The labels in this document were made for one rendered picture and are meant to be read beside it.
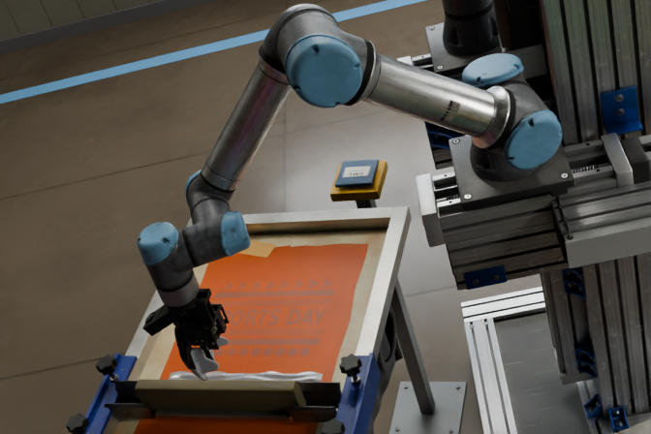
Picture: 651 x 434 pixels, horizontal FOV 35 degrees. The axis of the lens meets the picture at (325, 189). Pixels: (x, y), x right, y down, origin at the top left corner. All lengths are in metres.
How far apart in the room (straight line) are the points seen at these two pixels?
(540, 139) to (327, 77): 0.42
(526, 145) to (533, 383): 1.33
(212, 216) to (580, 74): 0.82
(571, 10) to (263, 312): 0.96
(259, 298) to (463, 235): 0.55
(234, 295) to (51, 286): 2.03
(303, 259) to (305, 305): 0.16
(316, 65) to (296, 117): 3.13
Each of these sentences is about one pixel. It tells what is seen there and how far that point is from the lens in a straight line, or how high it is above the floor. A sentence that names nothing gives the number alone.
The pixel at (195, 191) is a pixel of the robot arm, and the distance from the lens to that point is 1.97.
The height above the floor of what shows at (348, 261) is 0.95.
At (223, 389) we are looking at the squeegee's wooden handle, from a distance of 2.14.
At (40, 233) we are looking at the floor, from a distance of 4.76.
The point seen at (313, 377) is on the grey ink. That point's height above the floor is 0.96.
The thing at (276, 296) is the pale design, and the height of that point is 0.95.
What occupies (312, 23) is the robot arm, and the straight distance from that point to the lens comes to 1.73.
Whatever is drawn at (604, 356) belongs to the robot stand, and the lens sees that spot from 2.78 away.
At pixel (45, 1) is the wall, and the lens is 6.28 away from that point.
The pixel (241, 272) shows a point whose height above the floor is 0.95.
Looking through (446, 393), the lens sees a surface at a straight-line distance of 3.38.
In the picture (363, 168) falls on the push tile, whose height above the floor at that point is 0.97.
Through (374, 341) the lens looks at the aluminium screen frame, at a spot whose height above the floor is 0.99.
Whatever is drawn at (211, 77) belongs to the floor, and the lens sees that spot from 5.35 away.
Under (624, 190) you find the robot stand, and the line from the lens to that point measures 2.15.
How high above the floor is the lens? 2.55
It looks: 36 degrees down
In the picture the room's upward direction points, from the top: 18 degrees counter-clockwise
